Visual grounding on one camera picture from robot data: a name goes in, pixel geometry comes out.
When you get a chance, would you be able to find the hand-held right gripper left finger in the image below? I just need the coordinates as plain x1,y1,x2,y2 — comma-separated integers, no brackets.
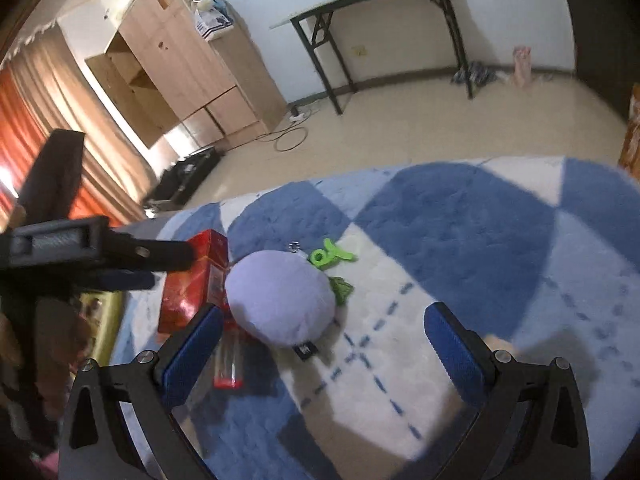
59,304,224,480

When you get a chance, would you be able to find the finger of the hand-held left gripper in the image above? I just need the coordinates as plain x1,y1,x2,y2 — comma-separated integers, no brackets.
110,232,197,272
75,270,157,292

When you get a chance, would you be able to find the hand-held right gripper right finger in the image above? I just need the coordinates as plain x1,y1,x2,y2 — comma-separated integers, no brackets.
423,302,592,480

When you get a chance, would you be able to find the clear tube red cap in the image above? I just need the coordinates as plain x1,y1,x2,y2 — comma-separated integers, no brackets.
212,322,244,390

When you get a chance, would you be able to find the red white cigarette box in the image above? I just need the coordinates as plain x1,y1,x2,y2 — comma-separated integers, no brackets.
157,229,232,336

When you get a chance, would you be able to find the pale yellow plastic basin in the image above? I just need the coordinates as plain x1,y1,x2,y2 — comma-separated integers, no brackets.
75,290,126,366

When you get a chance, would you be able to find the purple plush toy green leaf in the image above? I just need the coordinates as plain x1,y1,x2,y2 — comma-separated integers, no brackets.
223,251,355,348

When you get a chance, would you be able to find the green plastic clip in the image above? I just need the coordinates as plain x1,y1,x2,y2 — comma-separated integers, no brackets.
307,239,358,268

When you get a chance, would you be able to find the black case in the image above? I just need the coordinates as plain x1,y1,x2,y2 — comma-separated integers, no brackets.
145,146,223,213

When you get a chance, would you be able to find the blue white plush blanket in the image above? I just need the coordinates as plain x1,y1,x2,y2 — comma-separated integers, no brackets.
107,157,640,480

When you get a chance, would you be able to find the orange beige curtain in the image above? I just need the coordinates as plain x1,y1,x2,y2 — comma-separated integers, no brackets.
0,20,156,231

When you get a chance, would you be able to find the wooden wardrobe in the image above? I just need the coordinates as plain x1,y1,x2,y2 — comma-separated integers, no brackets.
85,0,288,153

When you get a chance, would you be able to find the white printed plastic bag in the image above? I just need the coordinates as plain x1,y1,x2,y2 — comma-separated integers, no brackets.
192,0,236,41

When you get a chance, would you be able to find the pair of dark slippers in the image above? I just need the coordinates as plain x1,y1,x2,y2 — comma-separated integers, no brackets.
452,61,496,86

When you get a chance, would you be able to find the orange cardboard box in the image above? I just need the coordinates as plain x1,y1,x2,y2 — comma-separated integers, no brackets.
617,82,640,181

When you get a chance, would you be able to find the pink bag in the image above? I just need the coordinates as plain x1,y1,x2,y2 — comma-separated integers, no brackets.
511,46,533,88

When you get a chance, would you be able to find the dark wooden door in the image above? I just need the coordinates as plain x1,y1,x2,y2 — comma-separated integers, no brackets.
560,0,640,126

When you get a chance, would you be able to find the black cable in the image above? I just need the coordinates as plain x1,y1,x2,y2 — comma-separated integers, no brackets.
220,122,308,153

